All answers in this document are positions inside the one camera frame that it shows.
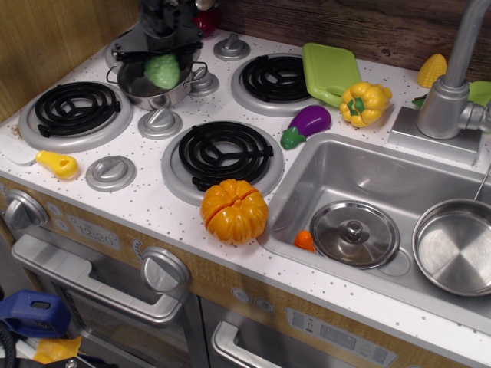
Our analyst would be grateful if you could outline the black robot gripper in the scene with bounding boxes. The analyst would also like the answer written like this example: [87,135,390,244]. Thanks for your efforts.
[114,23,204,62]

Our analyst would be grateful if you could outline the green bumpy toy squash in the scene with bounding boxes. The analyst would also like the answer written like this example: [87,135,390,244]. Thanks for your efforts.
[144,54,180,90]

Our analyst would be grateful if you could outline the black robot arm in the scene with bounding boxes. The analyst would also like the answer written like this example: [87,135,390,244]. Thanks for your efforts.
[110,0,204,62]

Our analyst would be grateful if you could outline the small steel pot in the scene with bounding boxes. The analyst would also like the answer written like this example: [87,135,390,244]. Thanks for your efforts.
[106,58,208,110]

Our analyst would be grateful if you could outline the silver stove knob behind pot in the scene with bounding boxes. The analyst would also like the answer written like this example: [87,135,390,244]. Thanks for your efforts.
[189,68,219,97]

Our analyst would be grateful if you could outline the steel pot lid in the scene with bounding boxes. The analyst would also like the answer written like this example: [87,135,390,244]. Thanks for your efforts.
[309,200,400,269]

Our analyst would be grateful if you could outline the steel frying pan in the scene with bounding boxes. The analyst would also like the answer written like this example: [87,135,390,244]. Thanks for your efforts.
[412,172,490,297]

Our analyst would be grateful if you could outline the red toy bottle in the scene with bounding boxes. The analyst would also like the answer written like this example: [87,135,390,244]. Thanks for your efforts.
[193,0,222,38]

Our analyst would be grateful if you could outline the silver stove knob back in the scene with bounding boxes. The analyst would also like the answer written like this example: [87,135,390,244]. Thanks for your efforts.
[213,33,251,61]

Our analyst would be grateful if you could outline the silver stove knob middle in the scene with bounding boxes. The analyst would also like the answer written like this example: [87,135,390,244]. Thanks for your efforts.
[137,107,183,140]

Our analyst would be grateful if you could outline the front left black burner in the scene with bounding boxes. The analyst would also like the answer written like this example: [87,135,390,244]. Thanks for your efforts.
[18,81,133,153]

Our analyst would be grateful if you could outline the centre front black burner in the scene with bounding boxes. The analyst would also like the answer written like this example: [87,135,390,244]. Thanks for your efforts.
[161,121,284,206]

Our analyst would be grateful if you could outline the back right black burner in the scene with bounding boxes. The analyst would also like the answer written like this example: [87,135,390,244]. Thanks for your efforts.
[231,54,324,117]

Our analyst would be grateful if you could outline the silver stove knob front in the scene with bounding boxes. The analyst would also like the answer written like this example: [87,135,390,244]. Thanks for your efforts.
[85,156,137,192]

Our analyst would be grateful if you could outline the purple toy eggplant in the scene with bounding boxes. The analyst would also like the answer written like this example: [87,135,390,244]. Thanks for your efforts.
[280,106,332,150]

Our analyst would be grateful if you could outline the green plastic cutting board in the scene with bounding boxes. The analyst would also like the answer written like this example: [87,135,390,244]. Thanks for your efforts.
[302,42,361,108]

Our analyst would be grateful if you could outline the orange toy pumpkin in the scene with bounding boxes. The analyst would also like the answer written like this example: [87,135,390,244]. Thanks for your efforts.
[200,179,269,245]

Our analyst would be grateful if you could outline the silver oven dial left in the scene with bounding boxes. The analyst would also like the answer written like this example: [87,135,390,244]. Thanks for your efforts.
[5,189,49,231]

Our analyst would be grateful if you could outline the silver oven dial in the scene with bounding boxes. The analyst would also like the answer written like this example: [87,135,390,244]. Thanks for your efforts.
[140,246,191,294]
[5,189,49,231]

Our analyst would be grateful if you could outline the yellow toy bell pepper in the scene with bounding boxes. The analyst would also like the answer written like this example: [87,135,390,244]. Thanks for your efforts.
[340,81,393,127]

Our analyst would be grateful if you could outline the silver oven dial right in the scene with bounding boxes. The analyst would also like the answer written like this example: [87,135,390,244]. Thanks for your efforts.
[140,246,191,294]

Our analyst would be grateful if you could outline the orange toy carrot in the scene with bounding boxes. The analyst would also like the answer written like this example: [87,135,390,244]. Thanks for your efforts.
[293,230,316,253]

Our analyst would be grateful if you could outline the yellow toy corn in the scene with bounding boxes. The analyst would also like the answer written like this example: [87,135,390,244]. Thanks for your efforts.
[417,54,447,88]

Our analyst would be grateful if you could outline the steel sink basin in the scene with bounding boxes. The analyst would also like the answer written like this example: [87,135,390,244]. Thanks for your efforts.
[259,133,490,333]

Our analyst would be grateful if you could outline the blue clamp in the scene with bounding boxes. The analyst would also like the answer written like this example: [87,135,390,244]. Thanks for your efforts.
[1,290,71,338]

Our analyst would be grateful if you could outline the silver toy faucet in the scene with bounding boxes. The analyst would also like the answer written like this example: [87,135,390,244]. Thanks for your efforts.
[388,1,490,165]

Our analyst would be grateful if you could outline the yellow cloth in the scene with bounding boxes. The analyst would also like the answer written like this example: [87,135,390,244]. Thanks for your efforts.
[33,336,81,364]

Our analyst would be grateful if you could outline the yellow handled white spatula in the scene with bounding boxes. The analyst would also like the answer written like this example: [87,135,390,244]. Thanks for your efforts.
[1,135,79,179]

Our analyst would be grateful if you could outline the silver oven door handle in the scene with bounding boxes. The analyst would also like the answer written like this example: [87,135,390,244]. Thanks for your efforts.
[12,235,182,326]

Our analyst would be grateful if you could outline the silver dishwasher door handle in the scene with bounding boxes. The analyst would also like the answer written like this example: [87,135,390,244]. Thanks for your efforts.
[211,321,280,368]

